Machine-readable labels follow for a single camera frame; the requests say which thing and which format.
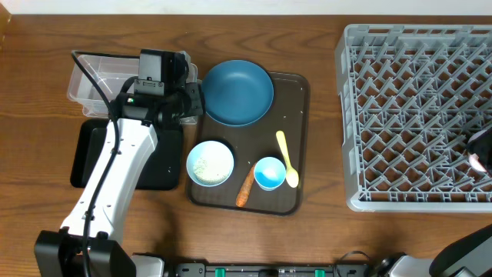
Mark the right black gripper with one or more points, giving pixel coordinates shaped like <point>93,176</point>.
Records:
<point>483,148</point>

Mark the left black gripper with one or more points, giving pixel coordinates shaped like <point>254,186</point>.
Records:
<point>191,93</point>

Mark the pink plastic cup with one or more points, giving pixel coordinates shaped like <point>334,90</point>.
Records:
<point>478,161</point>

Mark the dark blue plate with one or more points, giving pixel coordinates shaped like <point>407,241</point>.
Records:
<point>237,93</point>

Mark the light blue plastic cup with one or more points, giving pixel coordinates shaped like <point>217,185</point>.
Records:
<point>269,173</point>

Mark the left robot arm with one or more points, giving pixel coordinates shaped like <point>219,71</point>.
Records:
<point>143,144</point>

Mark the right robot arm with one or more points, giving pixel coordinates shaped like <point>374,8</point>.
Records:
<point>469,256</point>

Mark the black plastic waste bin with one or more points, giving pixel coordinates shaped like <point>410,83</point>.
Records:
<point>161,171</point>

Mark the clear plastic waste bin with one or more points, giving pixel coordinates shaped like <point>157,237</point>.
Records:
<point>104,83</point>

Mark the grey plastic dishwasher rack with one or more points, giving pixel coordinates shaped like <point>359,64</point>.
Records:
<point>411,98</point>

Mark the light blue rice bowl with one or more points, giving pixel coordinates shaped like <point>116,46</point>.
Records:
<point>210,163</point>

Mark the dark brown serving tray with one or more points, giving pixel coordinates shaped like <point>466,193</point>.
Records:
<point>250,143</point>

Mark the orange carrot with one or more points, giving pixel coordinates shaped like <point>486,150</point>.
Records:
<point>245,190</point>

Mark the pale yellow plastic spoon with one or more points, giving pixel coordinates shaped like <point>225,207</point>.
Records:
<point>292,175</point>

